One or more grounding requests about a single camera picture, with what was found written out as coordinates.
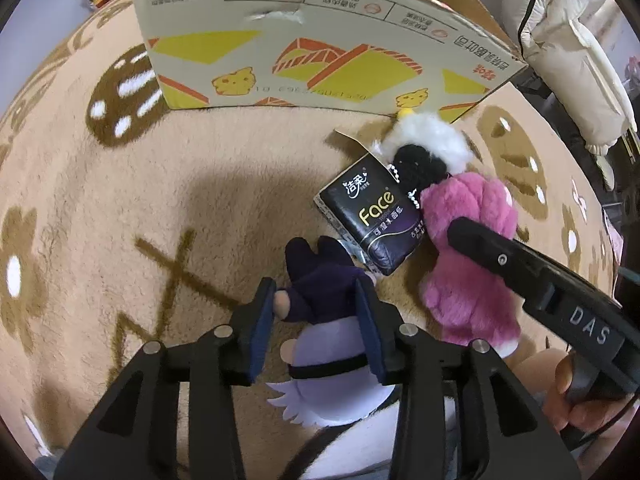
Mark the white black plush toy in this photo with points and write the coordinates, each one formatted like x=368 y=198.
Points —
x=360 y=452

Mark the black chair base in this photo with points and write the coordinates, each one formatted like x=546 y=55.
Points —
x=620 y=190

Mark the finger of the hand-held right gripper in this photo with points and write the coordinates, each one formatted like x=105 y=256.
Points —
x=500 y=259

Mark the printed cardboard box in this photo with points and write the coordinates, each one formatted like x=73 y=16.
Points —
x=300 y=25

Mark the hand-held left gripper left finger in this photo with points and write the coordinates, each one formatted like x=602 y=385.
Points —
x=260 y=335

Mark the pink furry plush toy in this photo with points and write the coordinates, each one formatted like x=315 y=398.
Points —
x=475 y=195

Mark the person's right hand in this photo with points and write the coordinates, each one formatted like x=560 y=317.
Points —
x=600 y=417

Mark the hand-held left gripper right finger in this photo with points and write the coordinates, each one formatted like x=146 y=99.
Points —
x=372 y=330

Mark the white black fluffy plush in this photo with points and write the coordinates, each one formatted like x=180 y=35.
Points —
x=430 y=132

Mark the cream puffer coat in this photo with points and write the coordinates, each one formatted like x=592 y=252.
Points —
x=565 y=60

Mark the purple white-haired plush doll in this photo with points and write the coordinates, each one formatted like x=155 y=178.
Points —
x=320 y=280

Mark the black tissue packet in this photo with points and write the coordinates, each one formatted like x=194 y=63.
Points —
x=370 y=215

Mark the peach fabric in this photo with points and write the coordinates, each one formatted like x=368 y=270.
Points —
x=535 y=380

